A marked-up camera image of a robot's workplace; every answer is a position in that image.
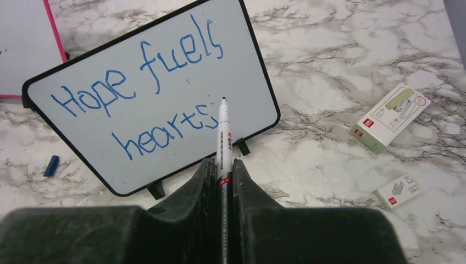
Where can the blue marker cap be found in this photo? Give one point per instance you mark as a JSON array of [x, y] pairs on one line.
[[52, 166]]

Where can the white whiteboard marker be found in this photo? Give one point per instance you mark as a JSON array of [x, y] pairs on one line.
[[224, 162]]

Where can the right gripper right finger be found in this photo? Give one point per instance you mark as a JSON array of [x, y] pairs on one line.
[[268, 232]]

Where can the black framed whiteboard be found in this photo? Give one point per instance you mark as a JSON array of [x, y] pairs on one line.
[[145, 106]]

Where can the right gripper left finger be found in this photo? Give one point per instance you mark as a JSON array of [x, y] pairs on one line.
[[179, 229]]

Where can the white green eraser box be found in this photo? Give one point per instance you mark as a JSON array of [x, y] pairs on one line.
[[385, 121]]

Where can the small white card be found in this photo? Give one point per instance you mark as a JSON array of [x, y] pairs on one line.
[[398, 191]]

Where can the pink framed whiteboard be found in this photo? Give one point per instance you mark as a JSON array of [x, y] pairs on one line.
[[30, 44]]

